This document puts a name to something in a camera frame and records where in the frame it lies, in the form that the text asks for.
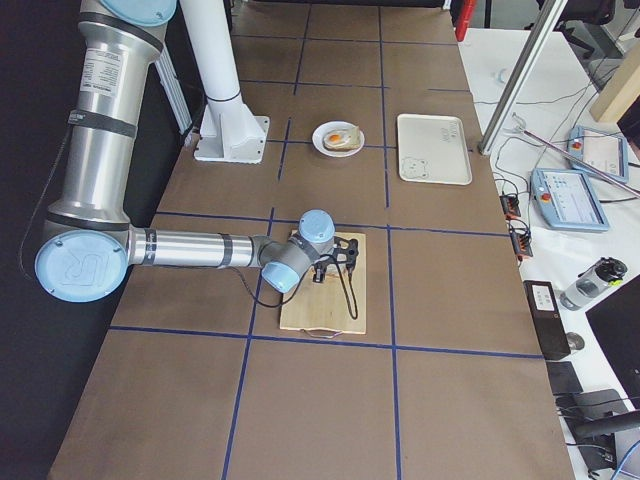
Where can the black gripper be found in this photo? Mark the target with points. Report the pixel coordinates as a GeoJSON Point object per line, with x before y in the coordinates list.
{"type": "Point", "coordinates": [321, 266]}

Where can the bottom bread slice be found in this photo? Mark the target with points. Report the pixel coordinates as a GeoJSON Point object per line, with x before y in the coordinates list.
{"type": "Point", "coordinates": [355, 142]}

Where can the wooden cutting board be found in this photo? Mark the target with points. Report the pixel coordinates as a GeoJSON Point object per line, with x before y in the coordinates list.
{"type": "Point", "coordinates": [336, 306]}

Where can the fried egg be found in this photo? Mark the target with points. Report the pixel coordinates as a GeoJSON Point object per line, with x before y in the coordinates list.
{"type": "Point", "coordinates": [337, 139]}

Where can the cream bear serving tray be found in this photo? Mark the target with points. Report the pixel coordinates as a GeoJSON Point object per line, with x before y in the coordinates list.
{"type": "Point", "coordinates": [432, 149]}

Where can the orange black connector block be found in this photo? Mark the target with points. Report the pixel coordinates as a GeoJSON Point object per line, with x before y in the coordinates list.
{"type": "Point", "coordinates": [519, 231]}

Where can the black box with label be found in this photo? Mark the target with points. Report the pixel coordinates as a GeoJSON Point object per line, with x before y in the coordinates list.
{"type": "Point", "coordinates": [546, 319]}

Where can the near teach pendant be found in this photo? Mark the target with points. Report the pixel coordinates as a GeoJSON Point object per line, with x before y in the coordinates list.
{"type": "Point", "coordinates": [567, 201]}

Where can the teach pendant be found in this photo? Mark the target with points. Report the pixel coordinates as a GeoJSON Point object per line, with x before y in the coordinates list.
{"type": "Point", "coordinates": [567, 201]}
{"type": "Point", "coordinates": [607, 152]}

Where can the grey water bottle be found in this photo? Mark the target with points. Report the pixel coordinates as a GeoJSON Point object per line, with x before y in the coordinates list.
{"type": "Point", "coordinates": [590, 284]}

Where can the far teach pendant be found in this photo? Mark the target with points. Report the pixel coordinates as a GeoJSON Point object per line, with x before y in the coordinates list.
{"type": "Point", "coordinates": [607, 152]}

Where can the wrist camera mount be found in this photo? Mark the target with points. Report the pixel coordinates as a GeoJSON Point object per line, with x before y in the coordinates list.
{"type": "Point", "coordinates": [346, 252]}

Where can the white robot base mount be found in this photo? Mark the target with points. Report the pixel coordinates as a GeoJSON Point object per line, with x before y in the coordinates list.
{"type": "Point", "coordinates": [229, 131]}

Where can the aluminium frame post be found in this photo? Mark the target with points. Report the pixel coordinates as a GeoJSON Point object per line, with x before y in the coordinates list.
{"type": "Point", "coordinates": [537, 38]}

